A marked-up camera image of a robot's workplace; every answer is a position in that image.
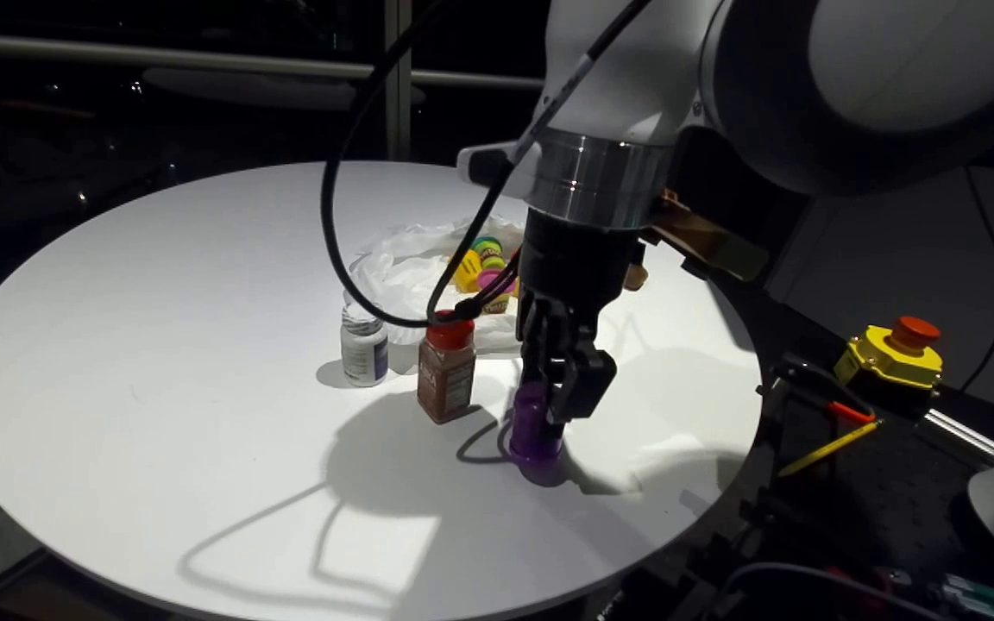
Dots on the aluminium extrusion bar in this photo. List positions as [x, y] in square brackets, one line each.
[968, 434]

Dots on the yellow emergency stop button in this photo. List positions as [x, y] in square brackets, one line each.
[894, 350]

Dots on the clear jar white lid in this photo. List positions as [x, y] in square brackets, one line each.
[364, 343]

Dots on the grey vertical metal post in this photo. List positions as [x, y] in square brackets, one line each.
[397, 81]

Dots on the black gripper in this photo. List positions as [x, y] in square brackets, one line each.
[578, 258]

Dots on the white plastic bag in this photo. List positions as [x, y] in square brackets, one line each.
[404, 269]

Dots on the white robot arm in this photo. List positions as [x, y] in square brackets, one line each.
[773, 81]

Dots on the red lid spice jar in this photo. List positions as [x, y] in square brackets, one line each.
[448, 375]

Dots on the grey horizontal metal rail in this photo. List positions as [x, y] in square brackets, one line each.
[152, 55]

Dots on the green plastic cup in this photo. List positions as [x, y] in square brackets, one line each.
[491, 246]

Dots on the yellow pencil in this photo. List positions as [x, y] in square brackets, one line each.
[830, 447]

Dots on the purple plastic cylinder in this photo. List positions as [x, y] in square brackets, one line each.
[534, 442]

